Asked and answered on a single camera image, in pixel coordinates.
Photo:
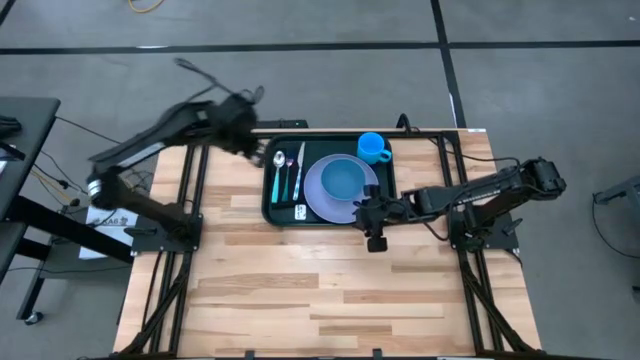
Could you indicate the black aluminium table frame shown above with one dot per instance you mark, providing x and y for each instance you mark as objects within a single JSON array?
[{"x": 196, "y": 170}]

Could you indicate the grey chair base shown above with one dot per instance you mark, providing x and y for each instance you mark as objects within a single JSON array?
[{"x": 620, "y": 192}]

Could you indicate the dark green serving tray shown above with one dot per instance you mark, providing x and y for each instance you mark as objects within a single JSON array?
[{"x": 387, "y": 180}]

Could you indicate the black rounded clamp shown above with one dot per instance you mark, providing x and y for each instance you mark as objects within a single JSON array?
[{"x": 405, "y": 116}]

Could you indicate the turquoise plastic mug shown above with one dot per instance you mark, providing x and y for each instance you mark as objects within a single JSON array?
[{"x": 370, "y": 145}]

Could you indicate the white paper sheet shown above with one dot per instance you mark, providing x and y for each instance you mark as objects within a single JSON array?
[{"x": 110, "y": 225}]

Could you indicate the lilac plastic plate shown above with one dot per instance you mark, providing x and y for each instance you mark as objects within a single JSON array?
[{"x": 312, "y": 200}]

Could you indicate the black cloth napkin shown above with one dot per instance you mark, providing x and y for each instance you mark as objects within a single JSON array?
[{"x": 282, "y": 212}]

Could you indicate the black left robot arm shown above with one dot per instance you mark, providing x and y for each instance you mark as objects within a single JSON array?
[{"x": 175, "y": 120}]

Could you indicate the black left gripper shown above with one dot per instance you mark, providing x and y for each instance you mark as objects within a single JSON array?
[{"x": 232, "y": 122}]

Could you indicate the black power strip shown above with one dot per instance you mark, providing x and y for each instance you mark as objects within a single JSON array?
[{"x": 282, "y": 123}]

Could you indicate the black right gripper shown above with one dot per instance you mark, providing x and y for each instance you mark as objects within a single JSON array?
[{"x": 387, "y": 210}]

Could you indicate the blue plastic bowl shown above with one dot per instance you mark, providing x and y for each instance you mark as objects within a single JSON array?
[{"x": 342, "y": 180}]

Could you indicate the white handwritten label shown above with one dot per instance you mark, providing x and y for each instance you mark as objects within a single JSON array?
[{"x": 300, "y": 212}]

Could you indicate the iridescent rainbow fork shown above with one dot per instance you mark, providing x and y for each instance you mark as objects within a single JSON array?
[{"x": 289, "y": 162}]

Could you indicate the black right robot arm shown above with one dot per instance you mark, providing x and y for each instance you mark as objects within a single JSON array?
[{"x": 475, "y": 192}]

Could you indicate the desk caster wheel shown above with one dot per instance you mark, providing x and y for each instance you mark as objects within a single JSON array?
[{"x": 33, "y": 318}]

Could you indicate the black desk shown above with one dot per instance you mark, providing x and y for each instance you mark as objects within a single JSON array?
[{"x": 25, "y": 140}]

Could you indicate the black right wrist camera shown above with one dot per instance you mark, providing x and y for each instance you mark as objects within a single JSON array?
[{"x": 377, "y": 244}]

